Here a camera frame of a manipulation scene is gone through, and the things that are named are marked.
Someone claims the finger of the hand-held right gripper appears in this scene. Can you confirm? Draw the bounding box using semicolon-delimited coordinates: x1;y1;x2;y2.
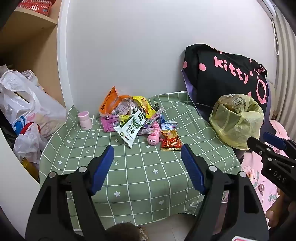
247;136;278;160
263;132;296;159

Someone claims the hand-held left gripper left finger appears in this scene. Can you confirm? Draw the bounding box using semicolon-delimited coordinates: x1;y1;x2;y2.
25;145;115;241

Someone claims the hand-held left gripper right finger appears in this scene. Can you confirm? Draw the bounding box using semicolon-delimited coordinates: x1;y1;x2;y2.
181;144;271;241

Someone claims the yellow-green cloth bag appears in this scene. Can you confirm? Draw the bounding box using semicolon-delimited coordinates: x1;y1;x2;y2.
209;94;264;150

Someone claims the red snack wrapper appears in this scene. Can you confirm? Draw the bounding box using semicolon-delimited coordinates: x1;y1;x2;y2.
160;129;183;151

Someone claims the white green milk pouch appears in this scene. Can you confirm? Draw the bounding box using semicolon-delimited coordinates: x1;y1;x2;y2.
113;109;146;149

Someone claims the orange snack bag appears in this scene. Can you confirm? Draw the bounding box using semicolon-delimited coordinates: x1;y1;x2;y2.
99;86;133;117

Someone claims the yellow wrapper with red label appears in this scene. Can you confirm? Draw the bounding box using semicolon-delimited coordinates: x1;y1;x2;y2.
132;96;157;118

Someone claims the person's right hand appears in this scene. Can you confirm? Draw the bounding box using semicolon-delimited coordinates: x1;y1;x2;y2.
265;188;296;229

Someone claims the pink floral bedsheet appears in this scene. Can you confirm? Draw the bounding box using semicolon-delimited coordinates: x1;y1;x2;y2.
240;119;296;223

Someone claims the green checked tablecloth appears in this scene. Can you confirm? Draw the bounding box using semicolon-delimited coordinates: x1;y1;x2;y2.
39;91;242;227

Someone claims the purple pink wrapper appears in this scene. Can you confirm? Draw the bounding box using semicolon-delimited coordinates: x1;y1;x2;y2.
101;114;131;132

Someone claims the blue white wrapper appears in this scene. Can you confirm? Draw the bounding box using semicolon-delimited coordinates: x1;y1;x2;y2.
159;113;178;131

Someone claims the pink caterpillar toy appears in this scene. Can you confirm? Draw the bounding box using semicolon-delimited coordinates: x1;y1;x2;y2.
147;123;165;146

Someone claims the pink bottle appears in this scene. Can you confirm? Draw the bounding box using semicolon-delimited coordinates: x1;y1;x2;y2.
77;111;93;131

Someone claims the shiny purple wrapper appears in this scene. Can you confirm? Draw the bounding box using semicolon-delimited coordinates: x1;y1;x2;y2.
139;116;160;135

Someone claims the yellow packet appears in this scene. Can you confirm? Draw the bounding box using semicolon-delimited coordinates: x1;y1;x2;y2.
22;158;40;181

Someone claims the black cushion with pink print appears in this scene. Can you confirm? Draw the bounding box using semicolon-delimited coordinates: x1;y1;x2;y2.
183;44;270;112

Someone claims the small white plastic bag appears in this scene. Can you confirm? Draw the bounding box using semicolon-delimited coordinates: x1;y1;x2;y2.
13;123;49;165

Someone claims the large white plastic bag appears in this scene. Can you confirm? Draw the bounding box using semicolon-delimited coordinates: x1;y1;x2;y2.
0;65;68;139

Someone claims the wooden shelf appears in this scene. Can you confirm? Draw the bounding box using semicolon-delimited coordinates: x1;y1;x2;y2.
0;0;67;107

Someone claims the red plastic basket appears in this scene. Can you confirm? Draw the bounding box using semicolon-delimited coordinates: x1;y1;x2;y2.
17;0;57;17

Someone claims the white cable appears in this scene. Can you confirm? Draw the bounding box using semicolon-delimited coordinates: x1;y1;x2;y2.
270;17;280;56

